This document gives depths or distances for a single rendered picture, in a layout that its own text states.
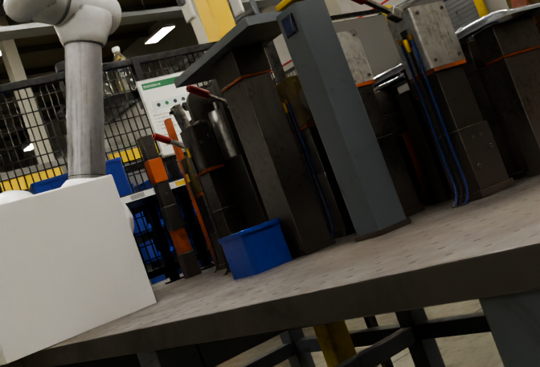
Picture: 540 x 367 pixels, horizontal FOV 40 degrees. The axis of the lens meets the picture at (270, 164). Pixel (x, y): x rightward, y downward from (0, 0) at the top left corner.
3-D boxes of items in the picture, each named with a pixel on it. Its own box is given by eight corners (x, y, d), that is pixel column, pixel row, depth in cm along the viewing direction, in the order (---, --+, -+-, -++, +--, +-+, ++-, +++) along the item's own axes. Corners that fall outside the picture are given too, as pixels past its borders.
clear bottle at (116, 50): (142, 91, 293) (124, 42, 294) (127, 94, 289) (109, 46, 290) (137, 95, 298) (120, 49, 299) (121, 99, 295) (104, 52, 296)
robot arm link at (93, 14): (42, 262, 200) (109, 258, 217) (77, 259, 190) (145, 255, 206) (35, -17, 209) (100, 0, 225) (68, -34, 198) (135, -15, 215)
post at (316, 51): (411, 222, 134) (326, -5, 137) (381, 235, 130) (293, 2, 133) (386, 229, 141) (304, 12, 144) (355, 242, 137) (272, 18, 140)
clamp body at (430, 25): (517, 185, 135) (444, -1, 138) (473, 205, 129) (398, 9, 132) (488, 194, 142) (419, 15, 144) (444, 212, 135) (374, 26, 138)
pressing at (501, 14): (574, -2, 143) (571, -10, 143) (497, 16, 131) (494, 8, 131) (247, 167, 260) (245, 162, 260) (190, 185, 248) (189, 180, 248)
